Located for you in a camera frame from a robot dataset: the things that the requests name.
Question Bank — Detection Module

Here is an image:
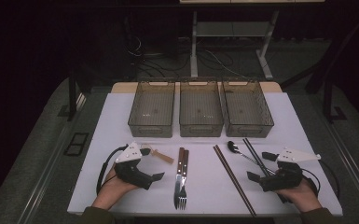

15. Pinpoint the metal spoon with dark handle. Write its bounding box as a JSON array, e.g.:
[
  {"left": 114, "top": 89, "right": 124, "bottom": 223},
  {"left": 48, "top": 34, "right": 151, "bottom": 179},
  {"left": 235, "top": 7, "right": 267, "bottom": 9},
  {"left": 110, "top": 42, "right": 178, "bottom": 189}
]
[{"left": 227, "top": 140, "right": 277, "bottom": 175}]

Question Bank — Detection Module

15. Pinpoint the person's left hand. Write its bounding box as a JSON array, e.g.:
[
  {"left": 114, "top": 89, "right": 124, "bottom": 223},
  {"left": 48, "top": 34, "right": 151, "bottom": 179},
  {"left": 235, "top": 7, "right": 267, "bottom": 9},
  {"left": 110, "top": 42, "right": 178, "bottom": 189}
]
[{"left": 92, "top": 169, "right": 139, "bottom": 211}]

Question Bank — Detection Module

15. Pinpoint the right hand-held gripper cable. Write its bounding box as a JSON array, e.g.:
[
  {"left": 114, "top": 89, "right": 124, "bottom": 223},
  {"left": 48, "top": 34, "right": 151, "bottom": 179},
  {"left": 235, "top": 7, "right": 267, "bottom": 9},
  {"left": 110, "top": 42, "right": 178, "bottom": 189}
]
[{"left": 301, "top": 167, "right": 322, "bottom": 190}]

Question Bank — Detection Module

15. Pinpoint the grey metal desk frame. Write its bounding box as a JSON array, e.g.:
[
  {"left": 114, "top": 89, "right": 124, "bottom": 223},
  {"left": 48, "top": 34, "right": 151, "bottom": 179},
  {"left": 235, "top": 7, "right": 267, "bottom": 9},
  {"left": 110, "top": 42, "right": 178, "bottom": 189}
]
[{"left": 179, "top": 0, "right": 326, "bottom": 81}]

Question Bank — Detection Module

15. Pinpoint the hand-held gripper cable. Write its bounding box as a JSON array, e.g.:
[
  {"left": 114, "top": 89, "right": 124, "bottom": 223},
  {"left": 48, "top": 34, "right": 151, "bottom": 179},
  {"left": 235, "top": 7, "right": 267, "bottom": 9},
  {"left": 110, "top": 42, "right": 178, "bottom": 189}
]
[
  {"left": 301, "top": 167, "right": 322, "bottom": 190},
  {"left": 95, "top": 144, "right": 129, "bottom": 196}
]

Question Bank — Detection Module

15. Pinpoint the wooden-handled fork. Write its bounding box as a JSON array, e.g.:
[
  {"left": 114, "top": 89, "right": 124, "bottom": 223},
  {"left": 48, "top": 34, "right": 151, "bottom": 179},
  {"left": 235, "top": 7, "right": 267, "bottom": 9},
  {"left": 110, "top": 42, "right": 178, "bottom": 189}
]
[
  {"left": 177, "top": 149, "right": 190, "bottom": 211},
  {"left": 173, "top": 147, "right": 186, "bottom": 210}
]

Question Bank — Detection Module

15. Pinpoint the thin black cable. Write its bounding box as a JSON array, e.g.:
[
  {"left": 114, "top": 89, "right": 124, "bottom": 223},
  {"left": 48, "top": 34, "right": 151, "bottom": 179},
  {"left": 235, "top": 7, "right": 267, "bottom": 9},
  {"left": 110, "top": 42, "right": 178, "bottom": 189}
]
[{"left": 319, "top": 159, "right": 341, "bottom": 200}]

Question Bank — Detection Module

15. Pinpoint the black floor socket frame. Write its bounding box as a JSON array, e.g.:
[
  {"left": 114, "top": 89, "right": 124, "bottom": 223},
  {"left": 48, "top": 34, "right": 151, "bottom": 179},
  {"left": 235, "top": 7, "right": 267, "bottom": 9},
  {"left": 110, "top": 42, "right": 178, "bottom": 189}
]
[{"left": 63, "top": 132, "right": 90, "bottom": 157}]

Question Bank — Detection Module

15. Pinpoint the black chopstick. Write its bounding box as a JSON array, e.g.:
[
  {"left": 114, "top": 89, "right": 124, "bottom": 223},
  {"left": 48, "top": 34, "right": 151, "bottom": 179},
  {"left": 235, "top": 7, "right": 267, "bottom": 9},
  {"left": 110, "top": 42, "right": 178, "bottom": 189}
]
[
  {"left": 242, "top": 138, "right": 269, "bottom": 177},
  {"left": 244, "top": 137, "right": 271, "bottom": 176}
]

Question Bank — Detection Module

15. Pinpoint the white floor cable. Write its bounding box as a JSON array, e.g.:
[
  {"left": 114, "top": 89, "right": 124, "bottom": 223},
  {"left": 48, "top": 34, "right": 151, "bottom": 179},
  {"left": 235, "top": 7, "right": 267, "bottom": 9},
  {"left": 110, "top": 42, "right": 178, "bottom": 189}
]
[{"left": 203, "top": 49, "right": 248, "bottom": 79}]

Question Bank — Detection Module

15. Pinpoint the clear spoon with wooden handle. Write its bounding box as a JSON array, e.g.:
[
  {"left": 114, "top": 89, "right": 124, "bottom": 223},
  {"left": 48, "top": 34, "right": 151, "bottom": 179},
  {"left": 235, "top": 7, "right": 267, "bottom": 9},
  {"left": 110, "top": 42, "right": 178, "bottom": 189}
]
[{"left": 140, "top": 143, "right": 175, "bottom": 165}]

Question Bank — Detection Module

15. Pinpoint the transparent brown plastic bin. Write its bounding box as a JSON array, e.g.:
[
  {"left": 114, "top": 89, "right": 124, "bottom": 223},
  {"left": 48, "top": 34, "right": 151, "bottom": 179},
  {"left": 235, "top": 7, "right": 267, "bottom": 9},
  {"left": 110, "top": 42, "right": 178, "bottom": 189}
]
[
  {"left": 127, "top": 79, "right": 176, "bottom": 139},
  {"left": 221, "top": 78, "right": 275, "bottom": 138},
  {"left": 178, "top": 78, "right": 225, "bottom": 138}
]

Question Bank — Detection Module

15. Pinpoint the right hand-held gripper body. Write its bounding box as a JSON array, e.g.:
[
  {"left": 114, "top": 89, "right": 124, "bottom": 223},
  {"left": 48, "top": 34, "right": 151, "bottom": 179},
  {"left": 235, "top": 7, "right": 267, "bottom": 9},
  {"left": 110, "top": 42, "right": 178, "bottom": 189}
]
[{"left": 258, "top": 147, "right": 322, "bottom": 192}]

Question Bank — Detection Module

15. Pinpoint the left hand-held gripper cable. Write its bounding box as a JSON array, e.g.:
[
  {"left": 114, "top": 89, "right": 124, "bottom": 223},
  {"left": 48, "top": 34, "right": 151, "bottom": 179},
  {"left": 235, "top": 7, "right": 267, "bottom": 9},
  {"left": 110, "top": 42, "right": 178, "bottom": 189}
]
[{"left": 95, "top": 144, "right": 129, "bottom": 196}]

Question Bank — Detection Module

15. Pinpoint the person's right hand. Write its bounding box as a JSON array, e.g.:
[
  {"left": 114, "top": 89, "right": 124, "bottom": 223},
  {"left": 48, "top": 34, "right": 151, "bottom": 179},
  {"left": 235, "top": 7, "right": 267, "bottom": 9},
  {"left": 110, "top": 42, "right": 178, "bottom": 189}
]
[{"left": 276, "top": 176, "right": 324, "bottom": 214}]

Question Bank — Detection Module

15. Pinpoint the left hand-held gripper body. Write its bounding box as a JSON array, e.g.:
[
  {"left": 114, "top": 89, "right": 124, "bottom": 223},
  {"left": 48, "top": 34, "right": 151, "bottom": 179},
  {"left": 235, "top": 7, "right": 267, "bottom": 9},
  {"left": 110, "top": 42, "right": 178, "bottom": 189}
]
[{"left": 114, "top": 142, "right": 154, "bottom": 191}]

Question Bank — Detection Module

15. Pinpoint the tangle of black floor cables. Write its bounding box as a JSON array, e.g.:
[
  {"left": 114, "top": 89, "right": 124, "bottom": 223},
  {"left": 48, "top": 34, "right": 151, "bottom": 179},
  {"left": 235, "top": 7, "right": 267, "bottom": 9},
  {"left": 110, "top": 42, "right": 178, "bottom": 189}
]
[{"left": 125, "top": 31, "right": 250, "bottom": 78}]

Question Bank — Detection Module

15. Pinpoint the white table mat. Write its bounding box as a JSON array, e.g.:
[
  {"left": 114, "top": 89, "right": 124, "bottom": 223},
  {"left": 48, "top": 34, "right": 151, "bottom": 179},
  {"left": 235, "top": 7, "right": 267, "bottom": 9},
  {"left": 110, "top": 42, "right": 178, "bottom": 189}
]
[{"left": 66, "top": 91, "right": 344, "bottom": 217}]

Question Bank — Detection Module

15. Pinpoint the black metal stand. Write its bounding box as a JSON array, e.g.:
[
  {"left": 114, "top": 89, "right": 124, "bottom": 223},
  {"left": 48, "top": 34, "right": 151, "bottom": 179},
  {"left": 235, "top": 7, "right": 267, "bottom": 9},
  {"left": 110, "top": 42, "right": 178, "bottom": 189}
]
[
  {"left": 57, "top": 69, "right": 90, "bottom": 122},
  {"left": 304, "top": 12, "right": 359, "bottom": 124}
]

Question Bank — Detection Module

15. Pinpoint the brown chopstick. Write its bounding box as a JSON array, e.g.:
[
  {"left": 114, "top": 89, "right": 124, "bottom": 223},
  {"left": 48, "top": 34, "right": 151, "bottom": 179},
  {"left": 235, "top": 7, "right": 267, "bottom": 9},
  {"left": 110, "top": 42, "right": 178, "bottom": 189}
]
[
  {"left": 213, "top": 145, "right": 255, "bottom": 217},
  {"left": 214, "top": 144, "right": 257, "bottom": 217}
]

